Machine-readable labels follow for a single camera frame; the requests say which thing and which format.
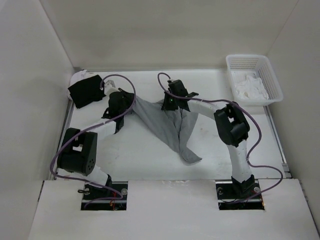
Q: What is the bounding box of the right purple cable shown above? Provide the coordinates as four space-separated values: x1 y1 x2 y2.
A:
156 72 285 203

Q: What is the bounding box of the grey tank top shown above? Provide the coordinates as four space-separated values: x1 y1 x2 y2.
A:
132 96 202 165

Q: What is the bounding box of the white plastic basket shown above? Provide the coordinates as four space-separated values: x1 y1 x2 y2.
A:
225 54 284 106

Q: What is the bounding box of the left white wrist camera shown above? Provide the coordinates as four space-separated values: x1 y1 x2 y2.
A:
100 80 119 96

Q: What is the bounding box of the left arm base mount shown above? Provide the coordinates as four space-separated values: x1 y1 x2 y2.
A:
77 181 129 211

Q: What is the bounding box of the white tank top in basket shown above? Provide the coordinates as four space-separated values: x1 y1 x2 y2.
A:
234 74 269 100

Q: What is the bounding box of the folded black tank top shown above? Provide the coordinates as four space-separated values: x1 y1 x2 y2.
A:
68 75 106 109

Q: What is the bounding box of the purple cable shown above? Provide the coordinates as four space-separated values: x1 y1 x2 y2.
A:
156 72 285 203
49 74 137 208

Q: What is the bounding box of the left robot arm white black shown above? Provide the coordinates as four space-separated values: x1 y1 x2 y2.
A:
56 88 136 200

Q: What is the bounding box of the folded white tank top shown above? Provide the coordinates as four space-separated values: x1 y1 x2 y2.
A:
68 69 87 87

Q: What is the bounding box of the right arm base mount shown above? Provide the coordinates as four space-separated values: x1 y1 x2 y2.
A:
215 180 265 211

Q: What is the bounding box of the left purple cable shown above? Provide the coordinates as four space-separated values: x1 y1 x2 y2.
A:
49 74 137 208

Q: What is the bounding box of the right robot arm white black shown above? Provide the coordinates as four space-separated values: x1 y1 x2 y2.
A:
162 80 255 198

